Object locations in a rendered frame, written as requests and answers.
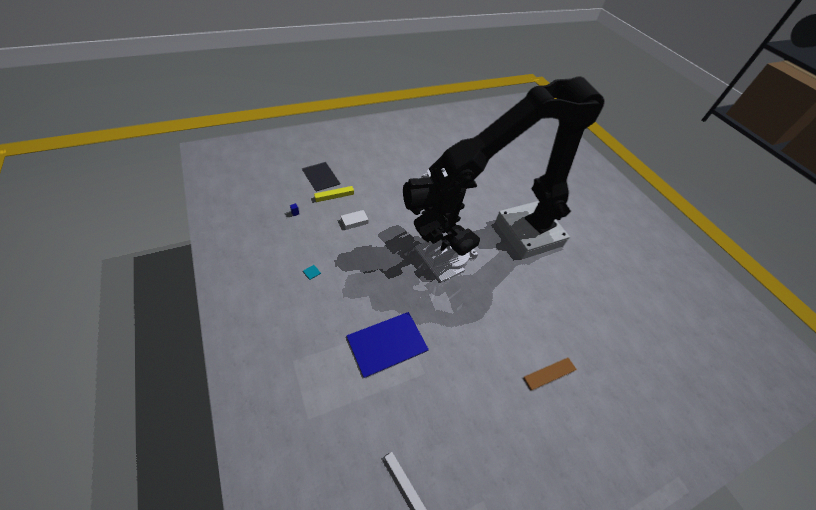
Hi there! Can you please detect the brown flat rectangular plate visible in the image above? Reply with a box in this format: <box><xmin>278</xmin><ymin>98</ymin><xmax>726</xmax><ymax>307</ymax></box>
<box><xmin>524</xmin><ymin>358</ymin><xmax>576</xmax><ymax>390</ymax></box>

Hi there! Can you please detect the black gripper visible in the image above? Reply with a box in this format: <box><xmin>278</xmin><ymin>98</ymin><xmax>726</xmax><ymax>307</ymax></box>
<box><xmin>411</xmin><ymin>203</ymin><xmax>480</xmax><ymax>256</ymax></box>

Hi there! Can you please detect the grey flat bar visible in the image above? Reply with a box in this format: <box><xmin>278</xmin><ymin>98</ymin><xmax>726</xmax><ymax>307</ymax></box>
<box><xmin>385</xmin><ymin>452</ymin><xmax>426</xmax><ymax>510</ymax></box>

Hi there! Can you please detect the yellow rectangular bar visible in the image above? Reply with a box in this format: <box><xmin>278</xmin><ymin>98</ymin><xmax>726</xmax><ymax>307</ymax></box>
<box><xmin>314</xmin><ymin>186</ymin><xmax>354</xmax><ymax>202</ymax></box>

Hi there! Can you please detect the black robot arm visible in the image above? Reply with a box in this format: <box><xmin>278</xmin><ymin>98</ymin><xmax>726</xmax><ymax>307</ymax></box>
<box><xmin>403</xmin><ymin>76</ymin><xmax>604</xmax><ymax>244</ymax></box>

